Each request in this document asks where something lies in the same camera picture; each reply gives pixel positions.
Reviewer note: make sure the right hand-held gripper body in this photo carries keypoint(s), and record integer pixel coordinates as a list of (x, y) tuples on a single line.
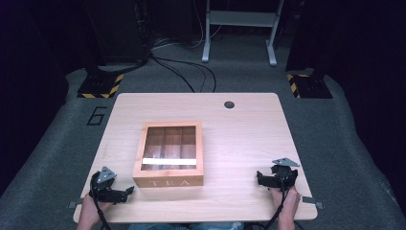
[(284, 177)]

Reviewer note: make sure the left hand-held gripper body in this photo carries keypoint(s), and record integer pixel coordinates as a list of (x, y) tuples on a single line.
[(107, 188)]

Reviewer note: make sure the wooden tea box glass lid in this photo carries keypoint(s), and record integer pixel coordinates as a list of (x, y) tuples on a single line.
[(169, 179)]

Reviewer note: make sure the person's left hand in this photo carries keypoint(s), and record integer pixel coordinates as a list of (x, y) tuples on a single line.
[(91, 209)]

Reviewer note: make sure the person's right hand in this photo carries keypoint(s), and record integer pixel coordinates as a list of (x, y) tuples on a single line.
[(287, 204)]

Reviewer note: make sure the black base hazard-striped tape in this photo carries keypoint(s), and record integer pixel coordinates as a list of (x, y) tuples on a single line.
[(311, 86), (99, 85)]

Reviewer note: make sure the white metal stand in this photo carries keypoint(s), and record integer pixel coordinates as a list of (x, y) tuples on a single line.
[(242, 18)]

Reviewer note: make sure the grey table bracket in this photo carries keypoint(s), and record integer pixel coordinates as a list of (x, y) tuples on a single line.
[(75, 204), (312, 201)]

